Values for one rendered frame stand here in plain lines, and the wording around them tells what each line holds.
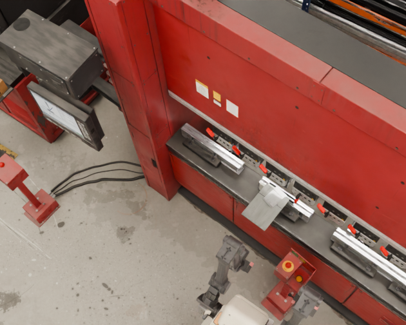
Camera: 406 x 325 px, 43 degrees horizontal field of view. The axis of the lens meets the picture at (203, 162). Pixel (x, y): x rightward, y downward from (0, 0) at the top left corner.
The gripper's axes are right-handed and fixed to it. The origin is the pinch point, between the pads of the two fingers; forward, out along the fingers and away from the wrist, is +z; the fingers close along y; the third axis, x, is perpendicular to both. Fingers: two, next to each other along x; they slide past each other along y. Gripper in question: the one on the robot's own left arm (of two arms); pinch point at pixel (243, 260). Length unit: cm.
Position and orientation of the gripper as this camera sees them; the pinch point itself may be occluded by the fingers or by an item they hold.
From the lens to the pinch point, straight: 315.5
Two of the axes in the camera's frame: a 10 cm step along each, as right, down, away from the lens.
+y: -8.1, -5.0, 3.0
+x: -5.0, 8.6, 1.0
